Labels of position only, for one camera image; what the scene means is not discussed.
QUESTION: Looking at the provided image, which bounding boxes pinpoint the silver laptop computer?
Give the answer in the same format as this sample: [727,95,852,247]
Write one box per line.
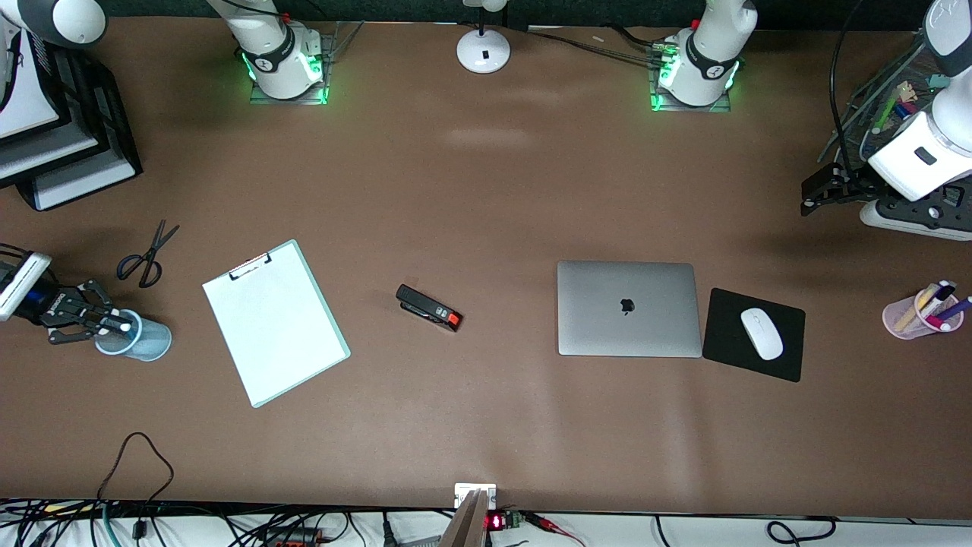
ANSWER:
[557,261,703,359]

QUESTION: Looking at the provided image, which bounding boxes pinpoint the green marker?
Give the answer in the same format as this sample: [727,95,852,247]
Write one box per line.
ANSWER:
[872,91,910,135]

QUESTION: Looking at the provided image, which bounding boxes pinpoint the yellow marker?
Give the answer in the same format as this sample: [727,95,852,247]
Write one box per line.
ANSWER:
[895,285,940,333]

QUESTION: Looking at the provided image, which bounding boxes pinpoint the light blue mesh cup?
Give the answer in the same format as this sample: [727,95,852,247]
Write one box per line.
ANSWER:
[94,308,173,362]

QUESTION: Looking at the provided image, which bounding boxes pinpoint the black and blue scissors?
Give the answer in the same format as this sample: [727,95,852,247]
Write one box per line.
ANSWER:
[116,220,181,289]

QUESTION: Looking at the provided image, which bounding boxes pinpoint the white paper sheet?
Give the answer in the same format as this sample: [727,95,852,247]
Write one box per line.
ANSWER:
[0,125,103,183]
[34,152,137,211]
[0,30,62,141]

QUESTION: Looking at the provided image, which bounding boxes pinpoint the white computer mouse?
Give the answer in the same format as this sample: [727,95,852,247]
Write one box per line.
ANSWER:
[740,307,784,362]

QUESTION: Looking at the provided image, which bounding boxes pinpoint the pink translucent plastic cup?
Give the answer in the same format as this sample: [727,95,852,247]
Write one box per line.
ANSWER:
[882,287,965,340]

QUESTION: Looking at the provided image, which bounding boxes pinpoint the black mouse pad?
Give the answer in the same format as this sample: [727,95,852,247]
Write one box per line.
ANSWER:
[702,287,806,384]

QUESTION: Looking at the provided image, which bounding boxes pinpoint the mint green clipboard with paper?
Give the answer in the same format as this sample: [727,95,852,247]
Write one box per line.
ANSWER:
[201,239,352,409]

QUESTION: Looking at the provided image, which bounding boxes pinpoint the black stacked letter tray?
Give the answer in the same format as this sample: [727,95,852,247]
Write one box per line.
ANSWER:
[0,30,144,212]

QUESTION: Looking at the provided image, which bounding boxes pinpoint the black stapler with red end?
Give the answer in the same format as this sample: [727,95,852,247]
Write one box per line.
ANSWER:
[396,284,463,333]

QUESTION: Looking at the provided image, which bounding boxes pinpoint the white round stand base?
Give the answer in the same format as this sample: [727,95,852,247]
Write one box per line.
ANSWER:
[456,0,511,74]

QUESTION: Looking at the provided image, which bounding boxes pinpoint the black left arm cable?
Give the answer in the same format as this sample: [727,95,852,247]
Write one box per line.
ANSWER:
[830,0,868,177]

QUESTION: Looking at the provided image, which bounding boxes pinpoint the black wire mesh desk tray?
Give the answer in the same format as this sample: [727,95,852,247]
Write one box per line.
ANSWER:
[833,30,950,164]

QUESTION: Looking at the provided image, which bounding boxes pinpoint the looped black cable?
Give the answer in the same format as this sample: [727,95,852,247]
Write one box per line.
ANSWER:
[97,432,175,506]

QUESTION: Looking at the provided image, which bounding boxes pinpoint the tangled black cable bundle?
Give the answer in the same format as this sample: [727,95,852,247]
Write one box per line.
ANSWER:
[0,498,456,547]

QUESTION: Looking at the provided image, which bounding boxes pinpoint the long black table cable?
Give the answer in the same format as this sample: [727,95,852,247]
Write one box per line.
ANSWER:
[509,27,669,65]

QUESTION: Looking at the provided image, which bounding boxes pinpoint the coiled black cable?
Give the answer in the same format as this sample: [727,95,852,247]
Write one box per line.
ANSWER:
[767,517,838,545]

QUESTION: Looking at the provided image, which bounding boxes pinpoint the red wire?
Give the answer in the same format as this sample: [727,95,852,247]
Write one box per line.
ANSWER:
[524,513,587,547]

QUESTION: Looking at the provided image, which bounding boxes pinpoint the grey metal bracket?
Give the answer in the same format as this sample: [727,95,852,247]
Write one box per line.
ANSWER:
[439,489,491,547]

